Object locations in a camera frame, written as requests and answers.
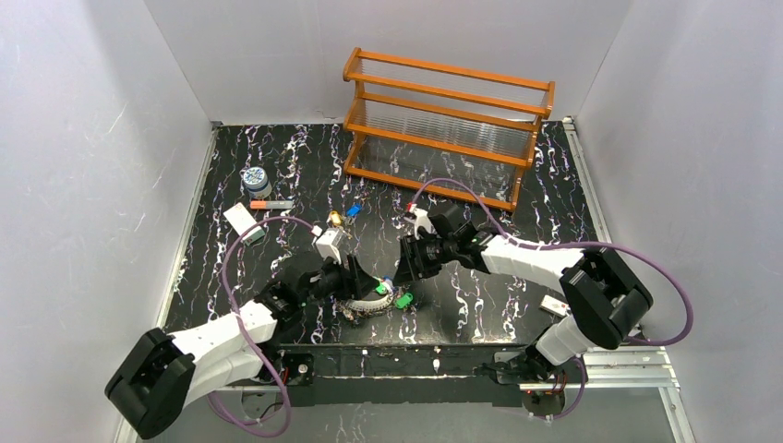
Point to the yellow tag key left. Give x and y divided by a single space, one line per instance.
338 221

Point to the blue tag key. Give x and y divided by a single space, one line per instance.
353 211

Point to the orange wooden shelf rack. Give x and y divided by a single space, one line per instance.
473 113

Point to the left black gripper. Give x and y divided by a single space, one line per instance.
352 276

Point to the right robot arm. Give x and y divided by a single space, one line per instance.
605 296

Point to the blue white round jar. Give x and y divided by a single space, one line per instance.
256 182

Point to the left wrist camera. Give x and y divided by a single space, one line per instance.
328 242

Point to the orange grey marker pen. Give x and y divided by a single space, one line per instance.
271 204

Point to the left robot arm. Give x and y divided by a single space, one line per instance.
164 373

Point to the small white box right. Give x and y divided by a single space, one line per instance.
554 306

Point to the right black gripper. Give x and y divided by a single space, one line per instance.
410 260

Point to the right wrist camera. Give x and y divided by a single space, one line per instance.
419 220

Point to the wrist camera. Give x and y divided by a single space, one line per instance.
419 220
328 242

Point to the white card box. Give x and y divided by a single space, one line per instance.
244 224

